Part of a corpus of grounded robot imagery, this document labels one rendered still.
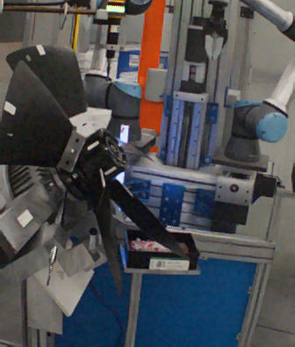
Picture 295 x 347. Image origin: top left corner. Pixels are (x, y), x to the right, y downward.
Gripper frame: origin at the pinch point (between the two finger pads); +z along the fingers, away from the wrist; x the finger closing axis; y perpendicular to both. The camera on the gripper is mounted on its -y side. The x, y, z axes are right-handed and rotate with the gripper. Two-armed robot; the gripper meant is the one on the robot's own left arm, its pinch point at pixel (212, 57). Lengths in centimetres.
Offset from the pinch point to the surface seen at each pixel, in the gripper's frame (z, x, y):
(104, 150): 20, 22, -65
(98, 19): -10, 29, -54
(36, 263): 40, 30, -89
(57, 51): 0, 41, -44
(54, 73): 5, 39, -51
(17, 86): 5, 38, -83
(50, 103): 9, 33, -74
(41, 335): 74, 35, -68
